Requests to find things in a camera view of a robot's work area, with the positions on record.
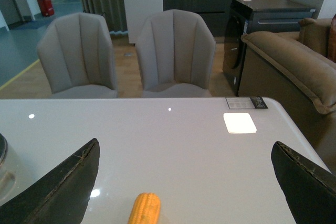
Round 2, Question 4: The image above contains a beige upholstered chair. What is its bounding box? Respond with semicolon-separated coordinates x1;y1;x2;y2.
37;13;118;99
135;9;216;98

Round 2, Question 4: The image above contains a white electric cooking pot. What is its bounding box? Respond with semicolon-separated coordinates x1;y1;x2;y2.
1;134;18;205

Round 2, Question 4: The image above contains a left beige upholstered chair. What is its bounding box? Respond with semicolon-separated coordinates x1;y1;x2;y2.
37;13;118;99

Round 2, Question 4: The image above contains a right beige upholstered chair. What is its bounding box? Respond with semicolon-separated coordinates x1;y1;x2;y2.
135;9;216;98

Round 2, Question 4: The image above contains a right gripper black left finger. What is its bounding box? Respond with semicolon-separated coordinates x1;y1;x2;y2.
1;138;100;223

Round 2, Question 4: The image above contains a black washing machine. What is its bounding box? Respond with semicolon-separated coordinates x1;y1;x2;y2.
222;0;316;97

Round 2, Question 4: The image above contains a black white table label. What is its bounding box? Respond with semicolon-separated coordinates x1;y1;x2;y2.
226;97;268;109

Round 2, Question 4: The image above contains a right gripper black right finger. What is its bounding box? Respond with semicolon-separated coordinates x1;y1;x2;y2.
271;141;335;223

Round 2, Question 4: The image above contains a yellow corn cob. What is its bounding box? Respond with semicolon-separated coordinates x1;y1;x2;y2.
128;193;161;224

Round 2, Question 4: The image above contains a brown fabric sofa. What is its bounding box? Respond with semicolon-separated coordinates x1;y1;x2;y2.
238;18;335;172

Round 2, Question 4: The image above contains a red fire extinguisher box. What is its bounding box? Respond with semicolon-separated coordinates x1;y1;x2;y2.
37;0;55;17

